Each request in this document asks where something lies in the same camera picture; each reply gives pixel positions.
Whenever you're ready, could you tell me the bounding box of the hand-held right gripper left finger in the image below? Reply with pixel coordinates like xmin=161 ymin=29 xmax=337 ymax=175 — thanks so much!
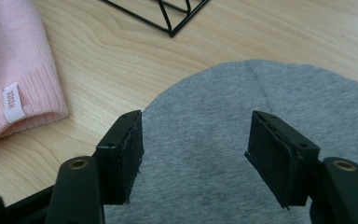
xmin=95 ymin=109 xmax=145 ymax=206

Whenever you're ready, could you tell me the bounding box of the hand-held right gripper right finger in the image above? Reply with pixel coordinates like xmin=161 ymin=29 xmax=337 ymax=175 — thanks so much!
xmin=243 ymin=109 xmax=321 ymax=210

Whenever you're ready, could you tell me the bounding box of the grey fabric hat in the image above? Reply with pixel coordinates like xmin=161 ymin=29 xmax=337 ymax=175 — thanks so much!
xmin=103 ymin=59 xmax=358 ymax=224

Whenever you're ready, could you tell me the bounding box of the black wire rack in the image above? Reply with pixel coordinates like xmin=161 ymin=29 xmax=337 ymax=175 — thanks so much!
xmin=99 ymin=0 xmax=211 ymax=38

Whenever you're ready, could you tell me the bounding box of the pink knit hat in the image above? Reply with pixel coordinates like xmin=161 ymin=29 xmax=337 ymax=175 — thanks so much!
xmin=0 ymin=0 xmax=69 ymax=149

